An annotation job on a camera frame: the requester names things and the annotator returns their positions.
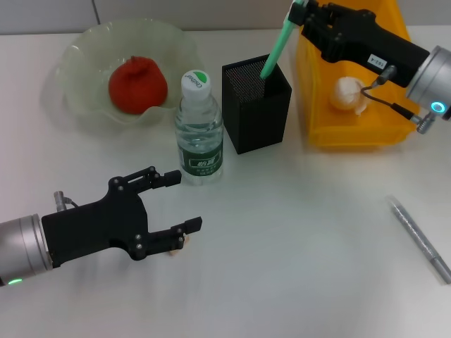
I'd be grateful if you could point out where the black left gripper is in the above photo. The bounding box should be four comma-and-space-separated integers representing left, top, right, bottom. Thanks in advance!
41, 165, 204, 269

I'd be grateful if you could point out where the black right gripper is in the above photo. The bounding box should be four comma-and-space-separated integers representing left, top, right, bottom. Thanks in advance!
288, 0, 433, 89

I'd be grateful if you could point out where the green pen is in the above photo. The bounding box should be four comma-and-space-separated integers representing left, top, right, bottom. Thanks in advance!
259, 0, 307, 80

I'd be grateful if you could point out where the clear green-label water bottle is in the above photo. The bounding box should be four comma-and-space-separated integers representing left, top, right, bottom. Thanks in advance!
175, 69, 225, 187

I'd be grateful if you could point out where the white paper ball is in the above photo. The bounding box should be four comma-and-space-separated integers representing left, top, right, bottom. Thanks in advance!
328, 76, 369, 117

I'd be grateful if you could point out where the beige eraser with barcode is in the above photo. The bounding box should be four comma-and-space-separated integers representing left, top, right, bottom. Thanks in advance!
167, 235, 191, 256

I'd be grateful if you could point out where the black mesh pen holder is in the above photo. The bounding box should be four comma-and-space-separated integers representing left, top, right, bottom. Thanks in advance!
221, 53, 292, 155

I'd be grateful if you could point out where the pale green glass fruit plate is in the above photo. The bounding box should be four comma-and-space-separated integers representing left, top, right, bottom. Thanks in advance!
45, 19, 206, 133

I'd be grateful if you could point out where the silver pen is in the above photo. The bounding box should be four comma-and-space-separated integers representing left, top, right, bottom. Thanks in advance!
385, 195, 451, 284

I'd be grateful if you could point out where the yellow plastic bin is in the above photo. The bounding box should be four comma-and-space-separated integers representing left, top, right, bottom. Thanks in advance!
295, 0, 422, 149

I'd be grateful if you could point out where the left gripper connector cable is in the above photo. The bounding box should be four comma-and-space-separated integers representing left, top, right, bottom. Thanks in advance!
52, 189, 81, 212

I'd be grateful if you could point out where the gripper connector cable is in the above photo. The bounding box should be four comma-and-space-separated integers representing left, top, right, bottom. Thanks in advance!
359, 65, 436, 134
52, 189, 81, 212

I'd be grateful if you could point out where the right gripper connector cable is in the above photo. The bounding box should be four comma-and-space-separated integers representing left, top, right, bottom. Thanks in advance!
359, 65, 436, 134

